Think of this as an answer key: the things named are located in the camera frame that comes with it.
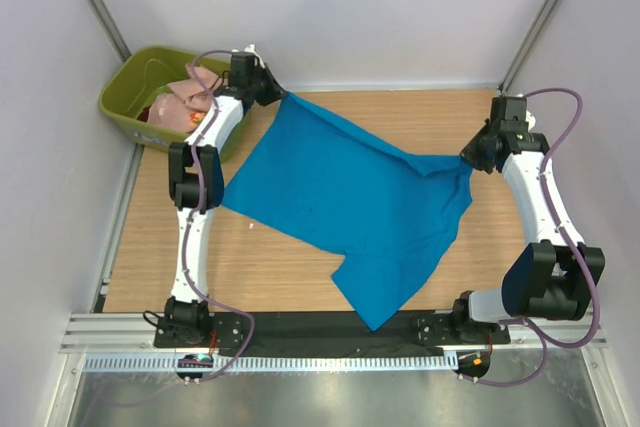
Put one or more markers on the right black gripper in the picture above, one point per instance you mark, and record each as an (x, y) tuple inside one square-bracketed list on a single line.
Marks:
[(480, 151)]

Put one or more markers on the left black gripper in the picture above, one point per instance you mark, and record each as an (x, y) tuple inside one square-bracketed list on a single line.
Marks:
[(269, 88)]

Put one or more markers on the blue t shirt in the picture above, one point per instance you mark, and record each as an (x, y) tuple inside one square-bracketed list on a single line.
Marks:
[(391, 214)]

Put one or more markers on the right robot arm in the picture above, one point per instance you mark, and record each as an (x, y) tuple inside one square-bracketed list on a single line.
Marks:
[(555, 277)]

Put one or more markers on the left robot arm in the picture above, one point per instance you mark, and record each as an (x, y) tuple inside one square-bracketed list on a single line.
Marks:
[(196, 187)]

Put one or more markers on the red orange patterned garment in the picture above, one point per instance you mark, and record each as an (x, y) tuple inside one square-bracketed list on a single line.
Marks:
[(196, 118)]

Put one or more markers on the pink folded shirt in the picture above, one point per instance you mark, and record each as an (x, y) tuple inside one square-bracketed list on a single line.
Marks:
[(172, 109)]

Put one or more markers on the olive green plastic bin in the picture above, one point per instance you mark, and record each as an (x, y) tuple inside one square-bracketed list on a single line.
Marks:
[(128, 95)]

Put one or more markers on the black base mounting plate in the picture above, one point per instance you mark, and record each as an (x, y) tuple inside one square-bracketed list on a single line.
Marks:
[(332, 335)]

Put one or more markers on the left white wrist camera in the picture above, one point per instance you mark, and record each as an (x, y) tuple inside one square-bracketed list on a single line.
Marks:
[(251, 49)]

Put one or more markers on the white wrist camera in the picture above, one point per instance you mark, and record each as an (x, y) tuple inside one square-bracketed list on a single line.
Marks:
[(530, 119), (251, 49)]

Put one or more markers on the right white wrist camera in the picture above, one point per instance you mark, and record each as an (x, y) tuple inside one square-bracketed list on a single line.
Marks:
[(530, 119)]

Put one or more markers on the right aluminium corner post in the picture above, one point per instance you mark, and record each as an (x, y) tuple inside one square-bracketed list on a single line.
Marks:
[(539, 24)]

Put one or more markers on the aluminium corner post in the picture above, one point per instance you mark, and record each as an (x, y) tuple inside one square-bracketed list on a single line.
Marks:
[(95, 2), (539, 24)]

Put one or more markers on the left aluminium corner post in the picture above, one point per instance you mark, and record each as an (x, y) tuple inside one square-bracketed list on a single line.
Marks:
[(95, 2)]

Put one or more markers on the white slotted cable duct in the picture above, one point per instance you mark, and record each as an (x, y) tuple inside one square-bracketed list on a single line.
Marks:
[(197, 363)]

